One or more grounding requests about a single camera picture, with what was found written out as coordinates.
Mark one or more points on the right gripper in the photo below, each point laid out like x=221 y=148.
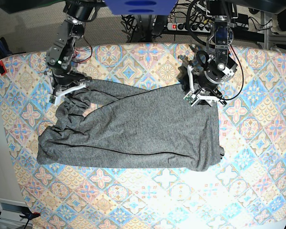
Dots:
x=65 y=83

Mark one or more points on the blue handled clamp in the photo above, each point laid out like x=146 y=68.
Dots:
x=4 y=48

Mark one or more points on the patterned tablecloth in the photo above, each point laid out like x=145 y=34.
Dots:
x=247 y=188

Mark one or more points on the grey t-shirt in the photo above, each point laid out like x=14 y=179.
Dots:
x=113 y=125

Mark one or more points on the aluminium frame post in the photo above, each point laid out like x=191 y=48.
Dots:
x=266 y=21

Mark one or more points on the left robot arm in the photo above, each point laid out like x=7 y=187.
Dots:
x=213 y=65

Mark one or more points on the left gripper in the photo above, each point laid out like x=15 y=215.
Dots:
x=197 y=89

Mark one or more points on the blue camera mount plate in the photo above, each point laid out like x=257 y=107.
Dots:
x=140 y=7

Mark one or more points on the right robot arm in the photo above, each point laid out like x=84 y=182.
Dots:
x=59 y=58

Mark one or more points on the black clamp lower left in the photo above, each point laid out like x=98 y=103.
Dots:
x=21 y=215

